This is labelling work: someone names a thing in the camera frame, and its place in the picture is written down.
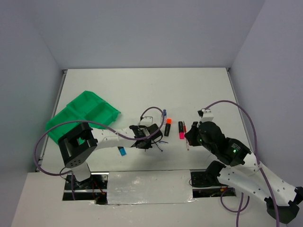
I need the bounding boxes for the red gel pen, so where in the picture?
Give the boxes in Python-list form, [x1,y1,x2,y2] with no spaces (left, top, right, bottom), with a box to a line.
[183,121,189,151]

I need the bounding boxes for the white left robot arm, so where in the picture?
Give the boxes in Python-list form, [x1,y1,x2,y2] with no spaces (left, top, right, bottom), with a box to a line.
[58,122,163,189]

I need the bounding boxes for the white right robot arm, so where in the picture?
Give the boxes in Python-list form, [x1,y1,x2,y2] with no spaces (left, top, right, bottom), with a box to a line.
[185,122,303,224]

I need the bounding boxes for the blue cap black highlighter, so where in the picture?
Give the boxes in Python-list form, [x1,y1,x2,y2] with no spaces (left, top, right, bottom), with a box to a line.
[118,147,126,156]

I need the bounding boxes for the pink cap black highlighter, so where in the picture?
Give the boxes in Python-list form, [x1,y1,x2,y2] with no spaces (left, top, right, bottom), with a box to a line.
[178,121,185,140]

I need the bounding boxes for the orange cap black highlighter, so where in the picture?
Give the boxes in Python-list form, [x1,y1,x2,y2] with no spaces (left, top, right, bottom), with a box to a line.
[164,118,172,137]

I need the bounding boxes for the clear blue spray bottle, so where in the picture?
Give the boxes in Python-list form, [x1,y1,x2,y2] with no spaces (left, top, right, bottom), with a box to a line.
[160,109,167,124]

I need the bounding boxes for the green divided plastic tray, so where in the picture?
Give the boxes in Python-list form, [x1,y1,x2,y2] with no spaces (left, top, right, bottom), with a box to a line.
[45,91,121,130]

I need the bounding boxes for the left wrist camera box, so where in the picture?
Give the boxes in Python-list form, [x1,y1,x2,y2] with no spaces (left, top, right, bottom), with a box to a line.
[138,116,153,127]

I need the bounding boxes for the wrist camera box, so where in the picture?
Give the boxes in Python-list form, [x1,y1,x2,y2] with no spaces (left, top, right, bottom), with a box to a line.
[138,116,153,127]
[197,109,214,122]

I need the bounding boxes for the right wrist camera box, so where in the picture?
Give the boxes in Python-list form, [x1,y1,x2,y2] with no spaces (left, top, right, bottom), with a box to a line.
[197,109,214,122]

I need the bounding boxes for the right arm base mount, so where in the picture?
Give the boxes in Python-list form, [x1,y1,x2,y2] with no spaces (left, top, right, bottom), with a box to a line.
[188,161,236,198]

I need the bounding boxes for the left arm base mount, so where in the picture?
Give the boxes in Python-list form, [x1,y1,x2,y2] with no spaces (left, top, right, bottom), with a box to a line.
[62,172,108,205]

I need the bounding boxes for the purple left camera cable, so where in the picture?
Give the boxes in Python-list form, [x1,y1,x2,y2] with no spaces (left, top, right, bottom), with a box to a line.
[35,107,164,201]

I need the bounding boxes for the purple camera cable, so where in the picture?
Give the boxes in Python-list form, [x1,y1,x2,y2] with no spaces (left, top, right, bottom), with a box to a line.
[35,107,164,201]
[205,100,282,227]

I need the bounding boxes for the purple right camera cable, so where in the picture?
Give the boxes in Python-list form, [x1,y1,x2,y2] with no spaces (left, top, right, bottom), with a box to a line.
[205,100,282,227]

